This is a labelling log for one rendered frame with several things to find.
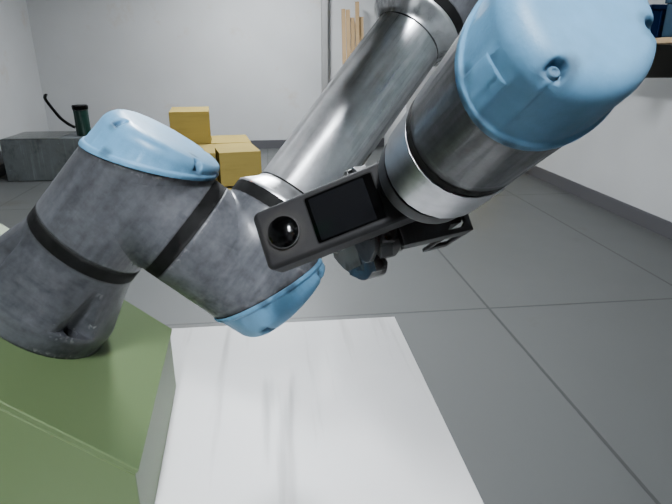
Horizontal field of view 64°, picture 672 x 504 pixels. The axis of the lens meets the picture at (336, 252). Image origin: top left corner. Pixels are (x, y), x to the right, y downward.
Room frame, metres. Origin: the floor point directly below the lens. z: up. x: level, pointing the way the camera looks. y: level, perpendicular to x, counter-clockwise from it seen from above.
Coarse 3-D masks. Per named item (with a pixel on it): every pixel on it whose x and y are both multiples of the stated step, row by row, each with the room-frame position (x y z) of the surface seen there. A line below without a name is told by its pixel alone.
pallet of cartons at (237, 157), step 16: (176, 112) 5.37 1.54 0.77; (192, 112) 5.40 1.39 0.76; (208, 112) 5.44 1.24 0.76; (176, 128) 5.37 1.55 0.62; (192, 128) 5.40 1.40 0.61; (208, 128) 5.43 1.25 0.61; (208, 144) 5.38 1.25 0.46; (224, 144) 5.38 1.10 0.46; (240, 144) 5.38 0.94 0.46; (224, 160) 4.90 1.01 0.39; (240, 160) 4.94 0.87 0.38; (256, 160) 4.99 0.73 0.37; (224, 176) 4.90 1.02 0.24; (240, 176) 4.94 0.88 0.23
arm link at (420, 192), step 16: (400, 128) 0.33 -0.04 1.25; (400, 144) 0.32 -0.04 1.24; (400, 160) 0.32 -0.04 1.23; (400, 176) 0.33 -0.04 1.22; (416, 176) 0.31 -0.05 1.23; (400, 192) 0.33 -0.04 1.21; (416, 192) 0.32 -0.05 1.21; (432, 192) 0.31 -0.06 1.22; (448, 192) 0.30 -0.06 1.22; (496, 192) 0.31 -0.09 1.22; (416, 208) 0.33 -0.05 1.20; (432, 208) 0.32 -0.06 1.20; (448, 208) 0.32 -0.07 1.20; (464, 208) 0.32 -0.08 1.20
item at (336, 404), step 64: (384, 320) 0.84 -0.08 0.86; (192, 384) 0.65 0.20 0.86; (256, 384) 0.65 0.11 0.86; (320, 384) 0.65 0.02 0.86; (384, 384) 0.65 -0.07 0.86; (192, 448) 0.52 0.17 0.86; (256, 448) 0.52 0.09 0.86; (320, 448) 0.52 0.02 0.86; (384, 448) 0.52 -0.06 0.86; (448, 448) 0.52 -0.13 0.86
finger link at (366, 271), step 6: (360, 258) 0.43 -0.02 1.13; (378, 258) 0.41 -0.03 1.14; (366, 264) 0.42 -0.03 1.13; (372, 264) 0.41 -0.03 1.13; (378, 264) 0.41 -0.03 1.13; (384, 264) 0.41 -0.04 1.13; (354, 270) 0.45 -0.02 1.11; (360, 270) 0.44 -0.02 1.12; (366, 270) 0.42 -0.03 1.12; (372, 270) 0.41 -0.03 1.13; (378, 270) 0.40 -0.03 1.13; (384, 270) 0.42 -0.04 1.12; (354, 276) 0.45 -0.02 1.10; (360, 276) 0.44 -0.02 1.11; (366, 276) 0.42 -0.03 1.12; (372, 276) 0.42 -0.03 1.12; (378, 276) 0.43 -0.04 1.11
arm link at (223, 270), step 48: (384, 0) 0.68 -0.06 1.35; (432, 0) 0.65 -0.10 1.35; (384, 48) 0.63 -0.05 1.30; (432, 48) 0.65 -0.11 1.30; (336, 96) 0.60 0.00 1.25; (384, 96) 0.61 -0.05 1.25; (288, 144) 0.58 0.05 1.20; (336, 144) 0.57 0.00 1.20; (240, 192) 0.54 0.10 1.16; (288, 192) 0.53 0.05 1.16; (192, 240) 0.48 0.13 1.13; (240, 240) 0.49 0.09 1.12; (192, 288) 0.48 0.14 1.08; (240, 288) 0.48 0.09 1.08; (288, 288) 0.49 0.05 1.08
